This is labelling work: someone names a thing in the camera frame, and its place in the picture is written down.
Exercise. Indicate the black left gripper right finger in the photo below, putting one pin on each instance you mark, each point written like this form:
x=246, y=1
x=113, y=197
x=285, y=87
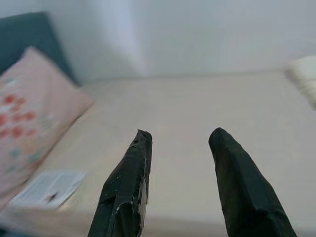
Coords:
x=244, y=192

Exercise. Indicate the white printed booklet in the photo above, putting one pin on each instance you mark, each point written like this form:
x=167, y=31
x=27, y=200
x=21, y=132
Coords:
x=49, y=187

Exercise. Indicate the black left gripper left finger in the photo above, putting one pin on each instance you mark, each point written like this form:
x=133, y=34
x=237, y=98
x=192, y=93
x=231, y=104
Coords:
x=123, y=192

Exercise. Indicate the cream bed mattress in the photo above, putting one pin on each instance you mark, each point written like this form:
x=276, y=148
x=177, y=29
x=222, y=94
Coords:
x=185, y=103

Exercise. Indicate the pink spotted pillow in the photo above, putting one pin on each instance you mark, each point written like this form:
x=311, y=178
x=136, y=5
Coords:
x=37, y=93

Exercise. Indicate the blue padded headboard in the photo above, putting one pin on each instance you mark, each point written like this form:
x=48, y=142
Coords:
x=24, y=32

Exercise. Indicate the cream cartoon print quilt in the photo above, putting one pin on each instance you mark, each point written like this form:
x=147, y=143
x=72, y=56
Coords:
x=306, y=74

